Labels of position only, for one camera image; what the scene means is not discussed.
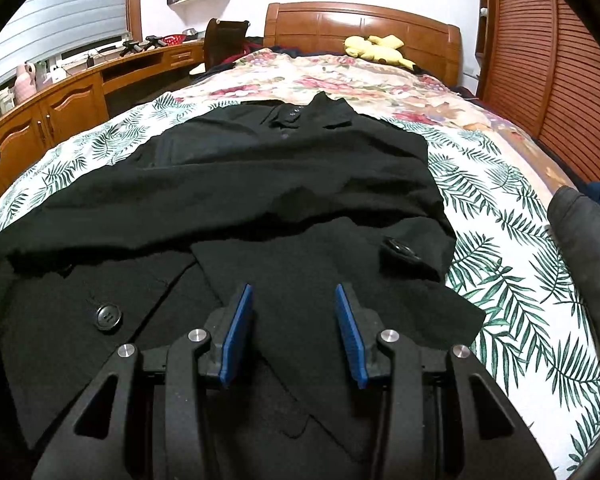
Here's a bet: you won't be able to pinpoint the wooden slatted wardrobe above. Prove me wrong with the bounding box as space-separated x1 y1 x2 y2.
474 0 600 188

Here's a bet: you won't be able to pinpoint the pink thermos jug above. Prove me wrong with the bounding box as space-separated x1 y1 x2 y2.
13 62 36 99

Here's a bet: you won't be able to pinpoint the dark wooden chair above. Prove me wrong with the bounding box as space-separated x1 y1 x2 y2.
202 18 254 72

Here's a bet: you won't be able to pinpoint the long wooden desk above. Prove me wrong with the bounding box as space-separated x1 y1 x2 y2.
0 39 207 233

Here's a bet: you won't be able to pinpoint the wooden bed headboard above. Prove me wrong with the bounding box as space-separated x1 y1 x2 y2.
263 2 464 87

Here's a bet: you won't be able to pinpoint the grey folded garment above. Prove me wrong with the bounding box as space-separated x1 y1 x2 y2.
547 185 600 480

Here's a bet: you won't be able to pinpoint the black tools on desk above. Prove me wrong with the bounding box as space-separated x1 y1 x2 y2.
119 35 164 56

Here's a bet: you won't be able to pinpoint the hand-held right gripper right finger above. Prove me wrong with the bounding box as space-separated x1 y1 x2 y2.
333 282 557 480

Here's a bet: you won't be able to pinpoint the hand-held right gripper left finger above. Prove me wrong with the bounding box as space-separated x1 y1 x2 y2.
32 282 256 480

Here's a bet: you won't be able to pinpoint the leaf print bed sheet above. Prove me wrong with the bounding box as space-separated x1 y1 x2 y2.
0 92 600 480

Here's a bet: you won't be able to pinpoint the black buttoned coat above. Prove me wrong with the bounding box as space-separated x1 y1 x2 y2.
0 92 487 480

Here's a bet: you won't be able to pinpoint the yellow plush toy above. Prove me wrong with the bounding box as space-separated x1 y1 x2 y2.
343 34 417 69

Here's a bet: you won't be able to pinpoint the grey window blind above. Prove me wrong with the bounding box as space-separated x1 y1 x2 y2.
0 0 132 98

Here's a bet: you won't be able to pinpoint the floral blanket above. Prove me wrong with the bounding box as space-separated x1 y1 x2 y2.
172 49 552 163

